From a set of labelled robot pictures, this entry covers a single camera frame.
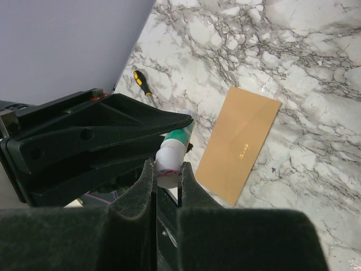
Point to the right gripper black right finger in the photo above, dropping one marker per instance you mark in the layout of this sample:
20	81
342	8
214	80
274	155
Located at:
212	237

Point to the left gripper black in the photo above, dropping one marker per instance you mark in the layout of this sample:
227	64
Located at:
59	184

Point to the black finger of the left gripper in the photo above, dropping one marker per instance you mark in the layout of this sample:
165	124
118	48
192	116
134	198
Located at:
78	123

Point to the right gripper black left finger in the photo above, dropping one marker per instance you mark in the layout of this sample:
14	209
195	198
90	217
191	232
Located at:
118	236

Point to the green white glue stick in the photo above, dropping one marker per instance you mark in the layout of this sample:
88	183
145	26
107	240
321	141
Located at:
180	138

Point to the white glue stick cap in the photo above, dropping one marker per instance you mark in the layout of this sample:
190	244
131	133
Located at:
169	160

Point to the brown paper envelope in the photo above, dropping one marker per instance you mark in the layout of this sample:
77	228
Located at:
235	142

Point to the small black screwdriver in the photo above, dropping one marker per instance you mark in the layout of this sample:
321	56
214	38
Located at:
141	81

